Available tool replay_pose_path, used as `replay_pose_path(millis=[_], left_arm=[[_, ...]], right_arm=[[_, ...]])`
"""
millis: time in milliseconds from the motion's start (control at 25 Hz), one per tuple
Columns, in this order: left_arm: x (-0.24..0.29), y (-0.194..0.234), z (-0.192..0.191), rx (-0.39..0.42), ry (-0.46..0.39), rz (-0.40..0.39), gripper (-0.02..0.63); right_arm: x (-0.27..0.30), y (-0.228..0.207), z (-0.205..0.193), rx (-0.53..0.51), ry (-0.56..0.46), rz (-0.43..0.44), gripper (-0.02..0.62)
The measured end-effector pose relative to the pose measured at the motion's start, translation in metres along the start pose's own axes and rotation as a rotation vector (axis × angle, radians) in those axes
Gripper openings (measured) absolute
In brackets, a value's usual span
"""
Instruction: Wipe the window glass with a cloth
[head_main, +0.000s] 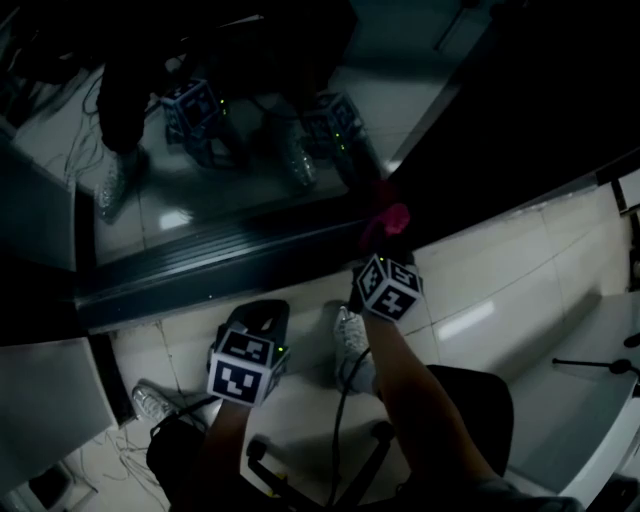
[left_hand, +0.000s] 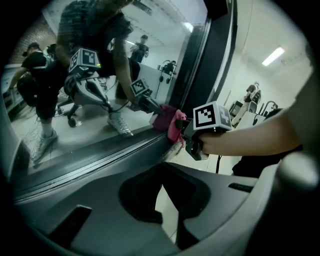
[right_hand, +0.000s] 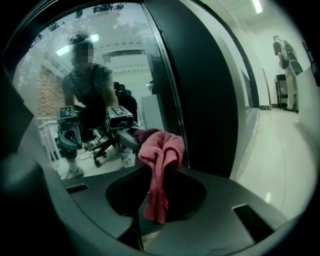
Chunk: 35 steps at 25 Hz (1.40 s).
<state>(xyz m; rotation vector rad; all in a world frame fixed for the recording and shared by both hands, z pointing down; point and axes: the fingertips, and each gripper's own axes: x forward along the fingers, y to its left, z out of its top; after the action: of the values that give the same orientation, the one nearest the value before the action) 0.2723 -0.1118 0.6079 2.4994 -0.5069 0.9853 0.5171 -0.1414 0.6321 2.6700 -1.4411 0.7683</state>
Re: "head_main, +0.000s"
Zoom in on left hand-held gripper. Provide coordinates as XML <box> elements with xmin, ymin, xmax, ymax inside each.
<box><xmin>206</xmin><ymin>298</ymin><xmax>292</xmax><ymax>410</ymax></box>

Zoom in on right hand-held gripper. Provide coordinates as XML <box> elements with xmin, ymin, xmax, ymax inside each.
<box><xmin>348</xmin><ymin>252</ymin><xmax>425</xmax><ymax>322</ymax></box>

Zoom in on pink cloth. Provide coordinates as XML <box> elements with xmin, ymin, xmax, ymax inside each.
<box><xmin>358</xmin><ymin>201</ymin><xmax>412</xmax><ymax>252</ymax></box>

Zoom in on clear glass window pane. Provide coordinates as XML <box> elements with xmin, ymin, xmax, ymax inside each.
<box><xmin>0</xmin><ymin>0</ymin><xmax>464</xmax><ymax>266</ymax></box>

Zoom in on person's right forearm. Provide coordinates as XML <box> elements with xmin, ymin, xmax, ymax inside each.
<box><xmin>362</xmin><ymin>313</ymin><xmax>504</xmax><ymax>484</ymax></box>

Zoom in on person's left forearm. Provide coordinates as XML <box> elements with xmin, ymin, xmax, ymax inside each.
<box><xmin>194</xmin><ymin>398</ymin><xmax>252</xmax><ymax>512</ymax></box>

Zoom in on person's right silver shoe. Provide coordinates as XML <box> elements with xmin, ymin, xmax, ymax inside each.
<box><xmin>333</xmin><ymin>304</ymin><xmax>380</xmax><ymax>397</ymax></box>

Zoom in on person's silver shoe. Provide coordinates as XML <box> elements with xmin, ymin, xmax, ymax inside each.
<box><xmin>131</xmin><ymin>379</ymin><xmax>182</xmax><ymax>422</ymax></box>
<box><xmin>333</xmin><ymin>304</ymin><xmax>380</xmax><ymax>397</ymax></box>

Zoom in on black framed glass door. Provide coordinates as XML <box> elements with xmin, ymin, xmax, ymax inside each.
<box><xmin>0</xmin><ymin>0</ymin><xmax>640</xmax><ymax>336</ymax></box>

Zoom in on black office chair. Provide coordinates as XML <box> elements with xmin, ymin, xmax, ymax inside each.
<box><xmin>243</xmin><ymin>418</ymin><xmax>401</xmax><ymax>512</ymax></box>

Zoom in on person's left silver shoe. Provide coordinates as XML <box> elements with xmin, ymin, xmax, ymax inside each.
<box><xmin>131</xmin><ymin>379</ymin><xmax>182</xmax><ymax>422</ymax></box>

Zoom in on person's black shorts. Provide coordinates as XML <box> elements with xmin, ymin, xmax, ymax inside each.
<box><xmin>143</xmin><ymin>363</ymin><xmax>516</xmax><ymax>512</ymax></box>

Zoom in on white desk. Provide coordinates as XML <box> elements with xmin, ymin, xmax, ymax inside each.
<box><xmin>502</xmin><ymin>289</ymin><xmax>640</xmax><ymax>512</ymax></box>

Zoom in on thick black gripper cable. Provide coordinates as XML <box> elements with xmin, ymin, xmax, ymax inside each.
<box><xmin>327</xmin><ymin>346</ymin><xmax>375</xmax><ymax>507</ymax></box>

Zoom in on bundle of thin white cables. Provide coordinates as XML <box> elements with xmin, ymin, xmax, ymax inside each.
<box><xmin>97</xmin><ymin>427</ymin><xmax>164</xmax><ymax>504</ymax></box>

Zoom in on thin black desk cable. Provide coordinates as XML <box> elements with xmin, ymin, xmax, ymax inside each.
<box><xmin>551</xmin><ymin>333</ymin><xmax>640</xmax><ymax>397</ymax></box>

